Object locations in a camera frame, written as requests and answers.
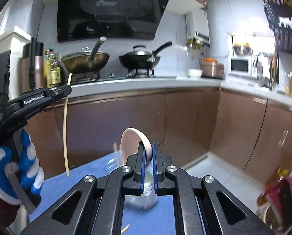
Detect cooking oil bottle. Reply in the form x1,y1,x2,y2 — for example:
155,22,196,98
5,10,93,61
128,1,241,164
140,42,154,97
43,47,61,89

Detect black wall dish rack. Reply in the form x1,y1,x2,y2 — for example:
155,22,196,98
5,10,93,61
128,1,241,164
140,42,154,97
263,0,292,54

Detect pink ceramic spoon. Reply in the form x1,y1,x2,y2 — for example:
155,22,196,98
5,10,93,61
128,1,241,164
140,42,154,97
120,128,152,169

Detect steel bowls on microwave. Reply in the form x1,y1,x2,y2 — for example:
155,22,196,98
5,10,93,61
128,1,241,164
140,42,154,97
233,42,253,56

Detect bronze wok with glass lid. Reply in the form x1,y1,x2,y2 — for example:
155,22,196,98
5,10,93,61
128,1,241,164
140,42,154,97
61,37,110,74

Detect bamboo chopstick one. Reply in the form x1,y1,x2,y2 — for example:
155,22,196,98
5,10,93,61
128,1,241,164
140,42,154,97
113,142,118,152

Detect brown rice cooker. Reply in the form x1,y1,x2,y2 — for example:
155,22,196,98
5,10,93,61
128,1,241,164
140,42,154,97
200,58,225,80

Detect bamboo chopstick three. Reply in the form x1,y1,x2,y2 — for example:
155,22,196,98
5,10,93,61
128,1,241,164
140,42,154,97
63,73,72,177

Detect dark red sleeved left forearm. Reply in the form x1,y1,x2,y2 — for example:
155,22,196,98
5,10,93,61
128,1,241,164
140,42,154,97
0,187,21,229

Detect white countertop appliance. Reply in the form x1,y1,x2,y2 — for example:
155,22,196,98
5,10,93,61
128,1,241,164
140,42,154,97
0,25,32,98

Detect wire and clear utensil holder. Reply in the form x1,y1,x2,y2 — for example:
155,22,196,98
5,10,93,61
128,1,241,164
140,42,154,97
104,148,159,210

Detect blue white gloved left hand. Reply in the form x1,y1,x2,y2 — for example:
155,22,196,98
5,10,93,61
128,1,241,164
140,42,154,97
0,130,44,206

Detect black wok with lid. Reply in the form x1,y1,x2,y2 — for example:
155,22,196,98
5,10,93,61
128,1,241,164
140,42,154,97
119,41,173,71

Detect chrome kitchen faucet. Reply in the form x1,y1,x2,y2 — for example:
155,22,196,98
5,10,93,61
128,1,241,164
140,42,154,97
253,52,275,90

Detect white microwave oven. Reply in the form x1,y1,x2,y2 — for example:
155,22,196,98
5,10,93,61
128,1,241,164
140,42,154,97
228,56,255,78

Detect white water heater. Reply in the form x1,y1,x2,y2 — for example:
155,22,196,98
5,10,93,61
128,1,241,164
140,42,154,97
185,8,210,47

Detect brown lower cabinets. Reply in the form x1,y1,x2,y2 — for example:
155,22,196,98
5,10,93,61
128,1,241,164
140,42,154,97
26,88,292,183

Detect blue towel mat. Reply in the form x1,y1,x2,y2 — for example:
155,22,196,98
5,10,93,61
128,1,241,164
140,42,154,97
28,151,206,235

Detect copper black thermos kettle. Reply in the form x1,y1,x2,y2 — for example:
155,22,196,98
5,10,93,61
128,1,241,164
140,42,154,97
20,37,46,93

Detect white bowl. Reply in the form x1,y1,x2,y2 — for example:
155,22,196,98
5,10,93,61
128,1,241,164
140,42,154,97
187,69,202,78

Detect dark red dustpan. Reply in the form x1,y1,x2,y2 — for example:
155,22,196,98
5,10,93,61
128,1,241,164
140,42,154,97
256,177,292,234

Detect black range hood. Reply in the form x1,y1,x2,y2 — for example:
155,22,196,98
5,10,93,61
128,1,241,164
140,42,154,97
57,0,169,42

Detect bamboo chopstick four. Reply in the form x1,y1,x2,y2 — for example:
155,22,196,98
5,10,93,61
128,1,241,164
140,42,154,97
120,224,130,234

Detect black gas stove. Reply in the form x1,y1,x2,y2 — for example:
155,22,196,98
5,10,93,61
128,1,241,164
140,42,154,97
67,68,178,84

